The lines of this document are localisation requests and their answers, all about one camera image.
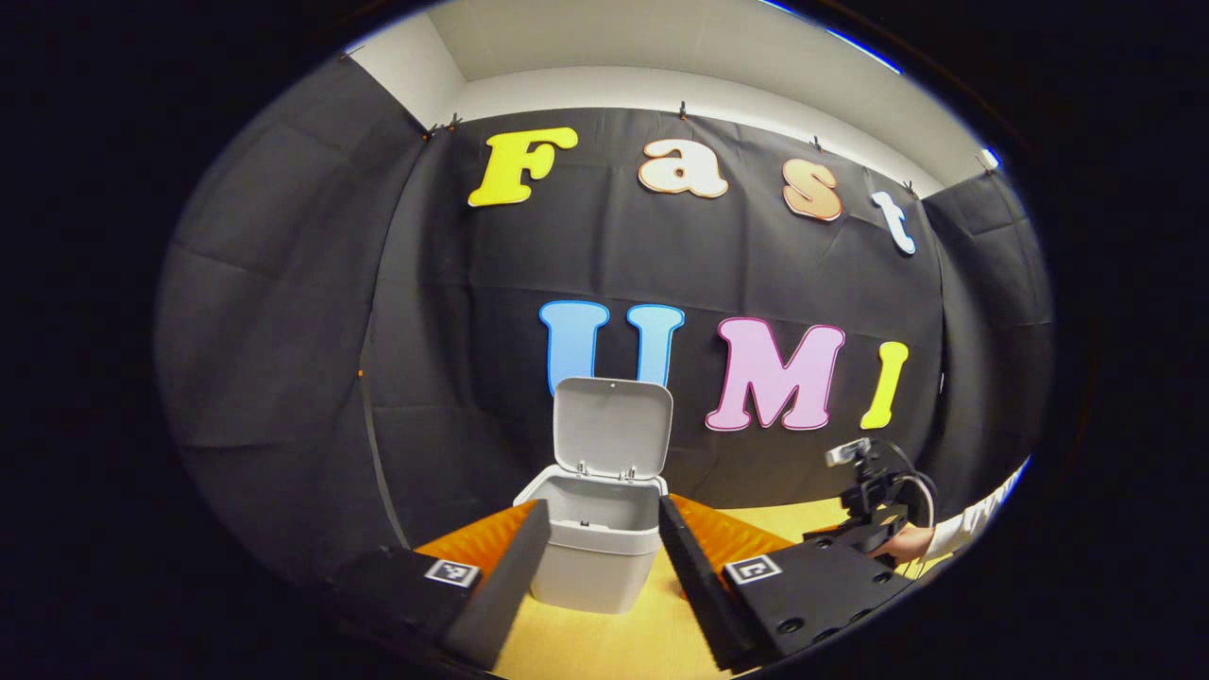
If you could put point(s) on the white desktop garbage bin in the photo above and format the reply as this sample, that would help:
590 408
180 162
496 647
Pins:
595 557

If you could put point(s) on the black backdrop cloth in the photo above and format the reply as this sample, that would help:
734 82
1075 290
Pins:
331 312

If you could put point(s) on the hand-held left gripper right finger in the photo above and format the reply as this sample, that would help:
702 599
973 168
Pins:
704 590

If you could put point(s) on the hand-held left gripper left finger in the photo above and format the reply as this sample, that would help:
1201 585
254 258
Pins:
501 595

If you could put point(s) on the wooden desktop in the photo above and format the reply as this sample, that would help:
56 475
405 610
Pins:
604 642

